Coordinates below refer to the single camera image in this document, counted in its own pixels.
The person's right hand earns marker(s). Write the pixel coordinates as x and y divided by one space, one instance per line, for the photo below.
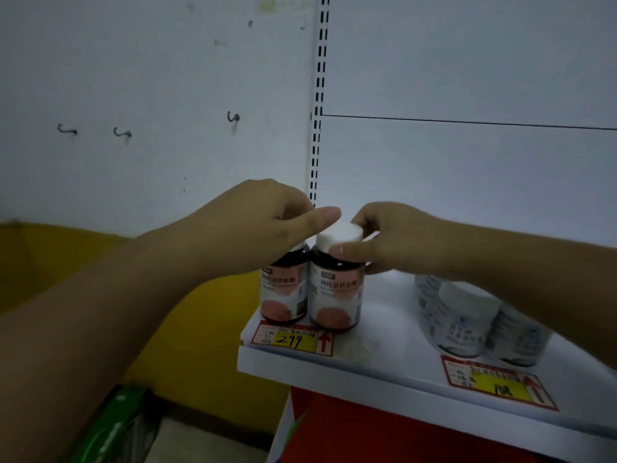
414 241

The green package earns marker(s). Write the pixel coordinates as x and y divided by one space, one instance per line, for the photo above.
115 429

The red sheet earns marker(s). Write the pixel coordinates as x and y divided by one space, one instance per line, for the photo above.
385 429

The white back panel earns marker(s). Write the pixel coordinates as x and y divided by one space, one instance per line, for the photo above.
458 52

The person's left forearm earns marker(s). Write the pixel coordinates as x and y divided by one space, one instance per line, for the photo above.
87 342

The red yellow price tag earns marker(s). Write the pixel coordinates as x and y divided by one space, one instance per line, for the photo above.
291 339
499 384

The person's right forearm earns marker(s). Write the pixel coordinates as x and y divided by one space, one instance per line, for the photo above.
544 284

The black wall hook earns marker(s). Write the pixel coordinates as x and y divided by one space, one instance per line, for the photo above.
67 131
123 134
234 116

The slotted white shelf upright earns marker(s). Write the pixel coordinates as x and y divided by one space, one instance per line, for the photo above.
318 67

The person's left hand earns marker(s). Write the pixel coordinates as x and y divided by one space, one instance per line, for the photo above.
260 226

